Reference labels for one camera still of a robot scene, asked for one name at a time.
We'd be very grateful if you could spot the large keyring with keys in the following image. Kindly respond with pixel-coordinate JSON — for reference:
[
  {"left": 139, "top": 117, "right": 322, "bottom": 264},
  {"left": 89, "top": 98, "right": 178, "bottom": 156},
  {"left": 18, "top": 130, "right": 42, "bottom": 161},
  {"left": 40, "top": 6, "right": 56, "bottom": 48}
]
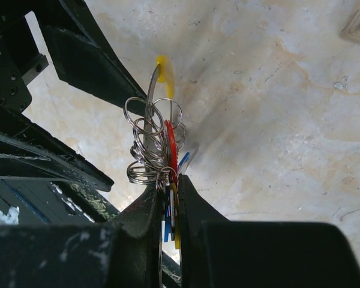
[{"left": 123, "top": 55, "right": 198, "bottom": 249}]

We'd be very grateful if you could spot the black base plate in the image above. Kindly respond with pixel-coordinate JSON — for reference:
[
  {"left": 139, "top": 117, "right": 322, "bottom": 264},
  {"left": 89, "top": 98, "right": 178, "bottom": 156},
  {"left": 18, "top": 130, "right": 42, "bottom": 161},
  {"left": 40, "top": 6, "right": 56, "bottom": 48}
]
[{"left": 0, "top": 180, "right": 181, "bottom": 287}]

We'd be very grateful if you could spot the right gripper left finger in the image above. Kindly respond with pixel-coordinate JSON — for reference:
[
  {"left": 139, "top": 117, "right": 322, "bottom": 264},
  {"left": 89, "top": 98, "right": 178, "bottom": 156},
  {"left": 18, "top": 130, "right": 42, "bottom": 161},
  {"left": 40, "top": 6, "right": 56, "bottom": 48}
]
[{"left": 0, "top": 188, "right": 162, "bottom": 287}]

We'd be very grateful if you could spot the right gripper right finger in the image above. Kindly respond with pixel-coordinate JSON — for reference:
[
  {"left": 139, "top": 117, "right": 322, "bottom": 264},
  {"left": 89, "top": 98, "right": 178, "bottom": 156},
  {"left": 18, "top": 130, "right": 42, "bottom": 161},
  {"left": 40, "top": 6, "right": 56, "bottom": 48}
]
[{"left": 178, "top": 175, "right": 360, "bottom": 287}]

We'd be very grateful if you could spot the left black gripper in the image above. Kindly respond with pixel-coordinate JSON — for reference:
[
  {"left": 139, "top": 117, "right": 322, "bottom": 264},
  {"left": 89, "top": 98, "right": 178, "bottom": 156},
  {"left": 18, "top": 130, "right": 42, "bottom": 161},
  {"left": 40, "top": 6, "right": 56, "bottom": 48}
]
[{"left": 0, "top": 1, "right": 146, "bottom": 192}]

